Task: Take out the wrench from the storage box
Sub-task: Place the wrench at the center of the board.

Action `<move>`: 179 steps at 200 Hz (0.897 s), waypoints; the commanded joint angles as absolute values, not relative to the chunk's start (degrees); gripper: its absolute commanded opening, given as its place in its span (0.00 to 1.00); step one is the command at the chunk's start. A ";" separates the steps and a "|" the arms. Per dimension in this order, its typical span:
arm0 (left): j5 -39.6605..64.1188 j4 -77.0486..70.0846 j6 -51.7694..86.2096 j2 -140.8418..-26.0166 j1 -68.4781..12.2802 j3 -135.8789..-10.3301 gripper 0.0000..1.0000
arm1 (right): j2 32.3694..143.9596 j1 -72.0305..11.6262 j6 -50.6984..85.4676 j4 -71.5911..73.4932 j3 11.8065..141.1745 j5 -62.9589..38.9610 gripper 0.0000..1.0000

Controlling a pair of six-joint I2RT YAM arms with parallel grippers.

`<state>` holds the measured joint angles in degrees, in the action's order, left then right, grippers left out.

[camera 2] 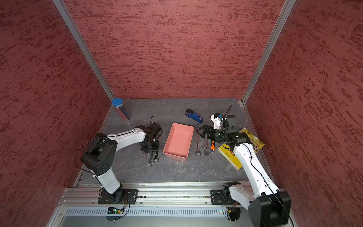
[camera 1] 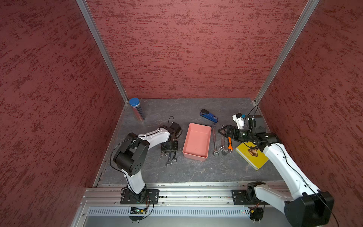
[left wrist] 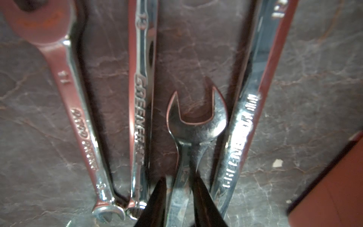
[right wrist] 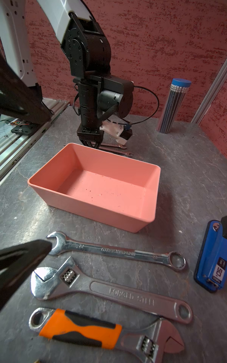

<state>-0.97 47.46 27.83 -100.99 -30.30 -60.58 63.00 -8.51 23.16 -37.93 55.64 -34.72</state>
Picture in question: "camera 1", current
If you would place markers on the silver end wrench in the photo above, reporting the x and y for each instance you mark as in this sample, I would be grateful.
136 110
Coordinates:
174 159

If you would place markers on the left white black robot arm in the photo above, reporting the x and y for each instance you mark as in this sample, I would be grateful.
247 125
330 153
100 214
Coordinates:
131 154

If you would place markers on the blue black stapler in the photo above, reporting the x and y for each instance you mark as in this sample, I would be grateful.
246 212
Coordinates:
208 115

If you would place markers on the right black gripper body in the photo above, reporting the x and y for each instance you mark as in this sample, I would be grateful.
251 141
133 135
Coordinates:
240 135

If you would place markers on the pink plastic storage box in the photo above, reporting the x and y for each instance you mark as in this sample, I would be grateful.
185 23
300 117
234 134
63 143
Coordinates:
197 142

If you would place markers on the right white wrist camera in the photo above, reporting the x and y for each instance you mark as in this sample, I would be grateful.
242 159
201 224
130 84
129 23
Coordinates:
239 119

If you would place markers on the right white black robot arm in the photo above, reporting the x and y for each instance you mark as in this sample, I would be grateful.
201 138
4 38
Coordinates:
305 205

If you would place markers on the yellow book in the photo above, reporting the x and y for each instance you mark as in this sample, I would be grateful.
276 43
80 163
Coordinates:
252 154

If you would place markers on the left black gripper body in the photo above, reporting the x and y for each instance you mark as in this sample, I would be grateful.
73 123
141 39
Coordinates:
169 146

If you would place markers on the right circuit board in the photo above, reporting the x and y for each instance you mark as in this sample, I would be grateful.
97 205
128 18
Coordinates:
256 214

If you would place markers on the circuit board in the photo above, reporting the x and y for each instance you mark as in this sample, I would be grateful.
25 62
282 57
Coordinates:
138 211
256 214

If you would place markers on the long silver combination wrench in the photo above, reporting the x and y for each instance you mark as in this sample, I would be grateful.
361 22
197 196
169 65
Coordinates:
215 152

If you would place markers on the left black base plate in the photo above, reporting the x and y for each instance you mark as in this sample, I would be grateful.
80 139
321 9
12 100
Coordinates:
147 196

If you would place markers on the aluminium front rail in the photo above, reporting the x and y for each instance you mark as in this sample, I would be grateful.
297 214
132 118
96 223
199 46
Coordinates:
196 194

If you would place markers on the left circuit board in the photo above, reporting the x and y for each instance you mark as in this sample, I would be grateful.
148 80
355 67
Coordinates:
138 211

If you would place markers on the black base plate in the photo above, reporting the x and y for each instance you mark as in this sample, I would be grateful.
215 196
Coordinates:
241 197
147 196

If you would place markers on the small silver combination wrench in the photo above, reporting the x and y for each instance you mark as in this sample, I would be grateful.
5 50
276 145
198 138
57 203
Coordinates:
163 154

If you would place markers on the orange handled adjustable wrench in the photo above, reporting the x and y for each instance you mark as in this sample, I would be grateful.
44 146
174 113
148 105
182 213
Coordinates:
230 146

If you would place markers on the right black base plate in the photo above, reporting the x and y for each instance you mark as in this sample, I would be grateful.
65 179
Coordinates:
241 197

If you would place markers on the blue capped pencil tube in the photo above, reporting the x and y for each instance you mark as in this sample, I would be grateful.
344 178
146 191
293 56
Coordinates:
135 104

